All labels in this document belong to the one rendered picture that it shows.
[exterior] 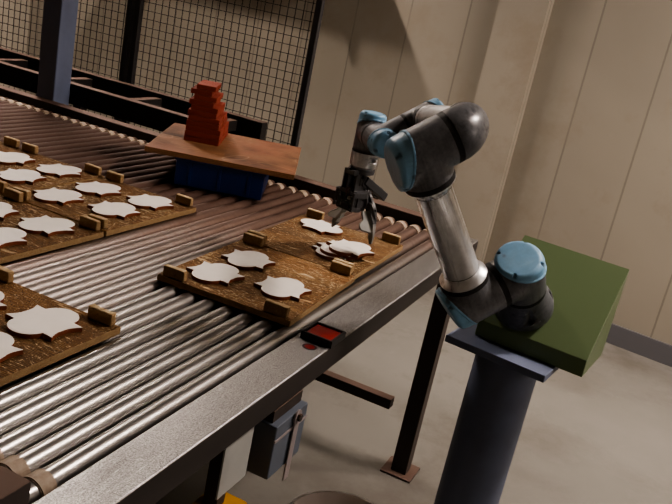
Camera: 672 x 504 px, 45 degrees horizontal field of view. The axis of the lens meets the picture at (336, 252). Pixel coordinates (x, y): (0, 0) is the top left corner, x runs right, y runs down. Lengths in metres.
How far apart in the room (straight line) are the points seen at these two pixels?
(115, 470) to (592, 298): 1.32
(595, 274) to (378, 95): 3.50
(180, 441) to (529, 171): 3.98
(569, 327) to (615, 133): 2.91
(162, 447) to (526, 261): 0.99
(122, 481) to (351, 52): 4.62
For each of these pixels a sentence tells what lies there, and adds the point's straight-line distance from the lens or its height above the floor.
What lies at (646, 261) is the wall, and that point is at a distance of 4.95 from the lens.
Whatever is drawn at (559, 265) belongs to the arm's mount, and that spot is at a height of 1.08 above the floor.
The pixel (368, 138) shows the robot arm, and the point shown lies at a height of 1.30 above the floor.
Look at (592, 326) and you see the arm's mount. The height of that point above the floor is 0.98.
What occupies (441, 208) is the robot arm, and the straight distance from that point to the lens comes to 1.74.
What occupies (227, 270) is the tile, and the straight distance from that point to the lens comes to 1.97.
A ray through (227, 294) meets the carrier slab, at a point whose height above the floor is 0.94.
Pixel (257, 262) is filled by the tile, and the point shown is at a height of 0.95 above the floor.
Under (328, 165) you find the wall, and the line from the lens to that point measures 5.70.
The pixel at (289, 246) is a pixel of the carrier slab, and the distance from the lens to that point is 2.27.
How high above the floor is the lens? 1.63
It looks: 17 degrees down
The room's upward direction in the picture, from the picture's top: 12 degrees clockwise
